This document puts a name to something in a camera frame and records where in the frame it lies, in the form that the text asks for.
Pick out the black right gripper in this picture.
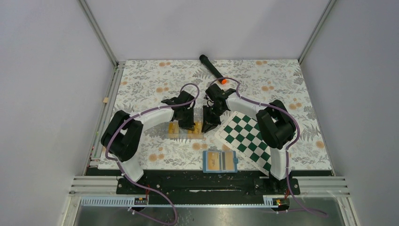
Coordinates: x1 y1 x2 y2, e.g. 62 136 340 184
201 105 226 134

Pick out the clear box with orange cards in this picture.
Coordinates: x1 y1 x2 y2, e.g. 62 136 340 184
166 121 204 139

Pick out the orange credit card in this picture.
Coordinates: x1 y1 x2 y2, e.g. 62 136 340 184
224 152 234 171
207 152 220 171

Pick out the blue card holder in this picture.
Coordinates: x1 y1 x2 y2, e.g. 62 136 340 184
202 150 238 173

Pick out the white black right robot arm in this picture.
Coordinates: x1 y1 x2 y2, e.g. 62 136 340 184
201 84 299 194

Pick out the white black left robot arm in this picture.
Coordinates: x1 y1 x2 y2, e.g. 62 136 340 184
100 91 197 194

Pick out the floral tablecloth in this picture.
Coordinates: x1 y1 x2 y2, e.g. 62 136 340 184
113 60 332 170

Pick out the green white checkered board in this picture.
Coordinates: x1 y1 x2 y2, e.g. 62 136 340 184
215 112 271 175

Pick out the black marker orange tip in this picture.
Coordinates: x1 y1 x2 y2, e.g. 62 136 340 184
199 54 227 84

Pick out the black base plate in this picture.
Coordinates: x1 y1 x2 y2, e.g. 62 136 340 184
116 169 301 200

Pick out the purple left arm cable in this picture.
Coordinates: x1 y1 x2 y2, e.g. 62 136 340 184
104 83 200 188

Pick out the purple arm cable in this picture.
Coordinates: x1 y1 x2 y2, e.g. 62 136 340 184
104 83 200 188
207 77 328 219

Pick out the slotted cable duct rail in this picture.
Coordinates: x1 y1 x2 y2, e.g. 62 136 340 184
79 194 289 209

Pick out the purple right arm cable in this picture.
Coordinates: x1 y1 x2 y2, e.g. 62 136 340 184
207 77 328 219

